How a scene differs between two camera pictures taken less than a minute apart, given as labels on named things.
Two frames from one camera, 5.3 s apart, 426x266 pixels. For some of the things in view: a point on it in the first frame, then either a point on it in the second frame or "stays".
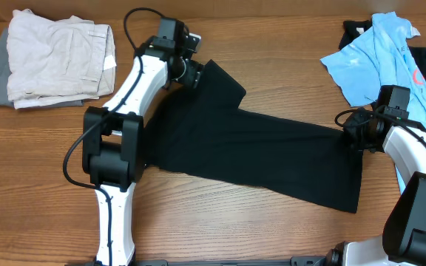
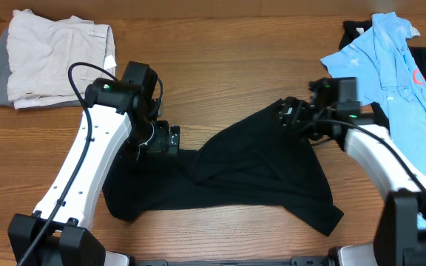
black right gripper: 349,128 to 296,107
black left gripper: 193,73 to 161,145
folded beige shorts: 53,61 stays
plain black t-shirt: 200,130 to 260,161
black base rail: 302,261 stays
